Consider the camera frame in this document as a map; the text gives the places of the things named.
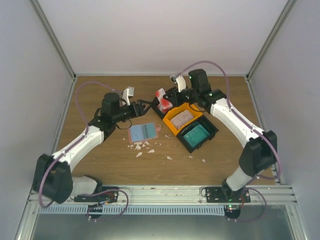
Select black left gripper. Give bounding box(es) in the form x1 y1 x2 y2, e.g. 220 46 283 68
113 99 153 123

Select red white credit card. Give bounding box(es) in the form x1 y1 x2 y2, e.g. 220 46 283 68
155 88 166 103

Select pink card holder wallet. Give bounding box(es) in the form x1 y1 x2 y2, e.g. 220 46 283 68
128 122 161 143

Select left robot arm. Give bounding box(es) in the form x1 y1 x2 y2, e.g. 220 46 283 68
32 92 152 207

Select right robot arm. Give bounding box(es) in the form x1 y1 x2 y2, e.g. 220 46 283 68
164 69 279 203

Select red white card stack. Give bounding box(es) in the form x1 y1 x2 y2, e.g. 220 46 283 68
157 98 173 114

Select black bin red cards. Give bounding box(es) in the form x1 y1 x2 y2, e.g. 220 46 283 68
151 97 174 120

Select black bin teal cards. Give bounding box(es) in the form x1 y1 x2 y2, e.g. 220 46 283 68
176 115 219 154

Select teal card stack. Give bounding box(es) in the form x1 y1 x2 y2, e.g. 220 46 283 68
183 124 210 148

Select yellow bin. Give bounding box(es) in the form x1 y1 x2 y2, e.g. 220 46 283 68
162 103 203 136

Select white debris pile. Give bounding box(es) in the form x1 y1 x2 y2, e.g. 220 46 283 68
127 141 155 158

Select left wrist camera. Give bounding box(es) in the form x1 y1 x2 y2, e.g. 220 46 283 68
122 86 135 106

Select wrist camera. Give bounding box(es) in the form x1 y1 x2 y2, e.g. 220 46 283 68
122 86 135 106
170 74 187 93

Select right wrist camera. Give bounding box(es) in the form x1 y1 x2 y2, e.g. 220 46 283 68
170 74 187 93

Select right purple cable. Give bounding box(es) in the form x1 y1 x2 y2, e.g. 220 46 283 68
174 60 282 222

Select purple cable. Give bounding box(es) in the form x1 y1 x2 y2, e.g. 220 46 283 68
39 81 130 222
174 60 282 222

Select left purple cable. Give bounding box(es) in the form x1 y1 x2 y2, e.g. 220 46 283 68
39 81 130 222

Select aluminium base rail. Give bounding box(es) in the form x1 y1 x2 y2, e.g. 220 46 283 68
26 184 298 206

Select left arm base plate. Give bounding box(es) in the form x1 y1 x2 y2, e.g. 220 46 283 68
71 186 119 204

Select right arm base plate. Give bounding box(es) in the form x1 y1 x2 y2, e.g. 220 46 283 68
201 186 251 204

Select grey cable duct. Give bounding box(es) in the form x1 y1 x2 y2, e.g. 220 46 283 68
38 204 225 216

